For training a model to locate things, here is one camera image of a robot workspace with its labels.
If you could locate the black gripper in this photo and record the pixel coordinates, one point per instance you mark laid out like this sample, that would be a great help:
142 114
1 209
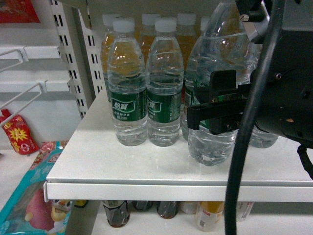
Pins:
286 106

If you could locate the clear water bottle green label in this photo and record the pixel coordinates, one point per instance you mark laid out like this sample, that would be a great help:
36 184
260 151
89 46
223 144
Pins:
224 46

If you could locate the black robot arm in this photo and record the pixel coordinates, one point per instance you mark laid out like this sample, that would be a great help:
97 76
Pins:
285 30

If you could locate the water bottle behind held one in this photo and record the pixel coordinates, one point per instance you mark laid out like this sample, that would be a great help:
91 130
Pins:
191 75

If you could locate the water bottle right rear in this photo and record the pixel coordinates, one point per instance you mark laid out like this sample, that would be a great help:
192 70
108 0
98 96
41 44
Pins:
262 139

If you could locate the front middle water bottle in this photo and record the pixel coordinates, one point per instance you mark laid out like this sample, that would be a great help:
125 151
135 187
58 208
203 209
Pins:
164 81

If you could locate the front left water bottle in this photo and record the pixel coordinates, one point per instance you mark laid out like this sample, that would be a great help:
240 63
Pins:
126 77

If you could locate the white upper shelf board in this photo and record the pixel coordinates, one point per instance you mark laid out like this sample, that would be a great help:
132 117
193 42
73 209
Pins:
94 165

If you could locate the white slotted shelf upright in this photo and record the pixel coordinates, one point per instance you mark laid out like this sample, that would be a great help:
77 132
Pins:
82 53

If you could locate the orange drink bottle right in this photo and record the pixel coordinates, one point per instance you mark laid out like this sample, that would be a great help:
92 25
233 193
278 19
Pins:
186 35

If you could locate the orange drink bottle middle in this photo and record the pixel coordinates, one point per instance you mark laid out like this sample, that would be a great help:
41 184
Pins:
148 33

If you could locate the white drink bottle right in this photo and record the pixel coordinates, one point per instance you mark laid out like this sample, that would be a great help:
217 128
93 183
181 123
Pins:
243 210

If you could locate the white drink bottle rear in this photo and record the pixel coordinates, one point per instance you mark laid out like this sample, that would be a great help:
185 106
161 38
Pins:
188 207

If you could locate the white orange drink bottle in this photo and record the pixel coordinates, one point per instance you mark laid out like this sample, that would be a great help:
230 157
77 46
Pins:
209 215

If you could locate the dark tea bottle right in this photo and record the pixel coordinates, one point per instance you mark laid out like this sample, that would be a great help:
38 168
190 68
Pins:
167 209

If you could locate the dark tea bottle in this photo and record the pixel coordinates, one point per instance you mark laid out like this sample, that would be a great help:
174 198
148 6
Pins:
167 209
117 212
142 206

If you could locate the dark tea bottle middle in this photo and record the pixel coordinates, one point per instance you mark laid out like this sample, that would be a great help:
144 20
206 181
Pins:
142 206

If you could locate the dark tea bottle left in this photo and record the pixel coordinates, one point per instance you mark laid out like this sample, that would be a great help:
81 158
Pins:
117 212

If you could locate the red snack pouch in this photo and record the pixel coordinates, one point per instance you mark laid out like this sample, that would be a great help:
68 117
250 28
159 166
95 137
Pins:
19 135

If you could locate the teal snack bag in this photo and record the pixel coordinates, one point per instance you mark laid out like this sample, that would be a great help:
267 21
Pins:
27 212

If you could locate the red packet top left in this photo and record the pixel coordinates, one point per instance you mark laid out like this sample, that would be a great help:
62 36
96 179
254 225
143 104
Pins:
17 11

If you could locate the white wire hook lower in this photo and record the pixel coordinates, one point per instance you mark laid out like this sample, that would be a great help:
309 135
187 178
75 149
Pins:
40 89

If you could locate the white wire hook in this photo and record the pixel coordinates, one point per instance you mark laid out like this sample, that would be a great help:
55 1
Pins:
17 54
40 89

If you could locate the white wire hook upper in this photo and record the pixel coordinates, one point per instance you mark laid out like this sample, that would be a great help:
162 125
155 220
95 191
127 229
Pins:
17 54

